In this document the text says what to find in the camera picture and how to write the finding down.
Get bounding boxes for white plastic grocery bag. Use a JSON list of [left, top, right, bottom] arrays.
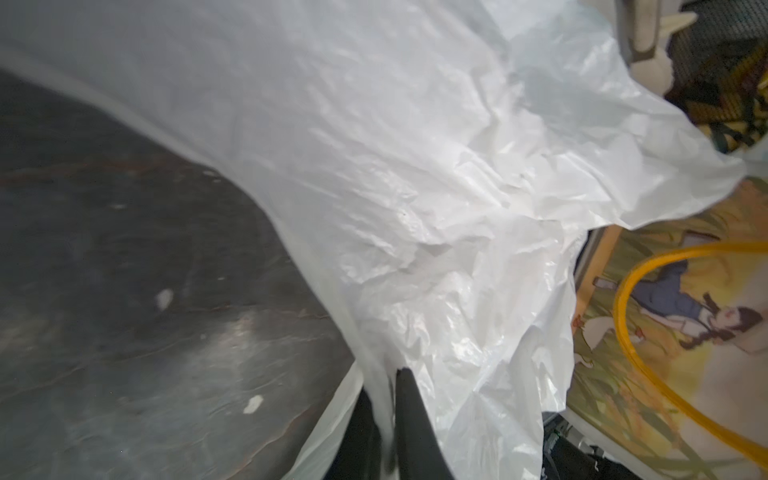
[[1, 1, 745, 479]]

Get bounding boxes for white tote bag yellow handles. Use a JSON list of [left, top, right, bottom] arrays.
[[565, 177, 767, 479]]

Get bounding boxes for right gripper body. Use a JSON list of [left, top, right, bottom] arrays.
[[540, 412, 639, 480]]

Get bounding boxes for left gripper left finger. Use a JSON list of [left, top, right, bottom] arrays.
[[323, 390, 381, 480]]

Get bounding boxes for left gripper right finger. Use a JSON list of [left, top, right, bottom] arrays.
[[394, 368, 453, 480]]

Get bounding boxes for dark striped snack bag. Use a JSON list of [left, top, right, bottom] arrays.
[[666, 0, 767, 153]]

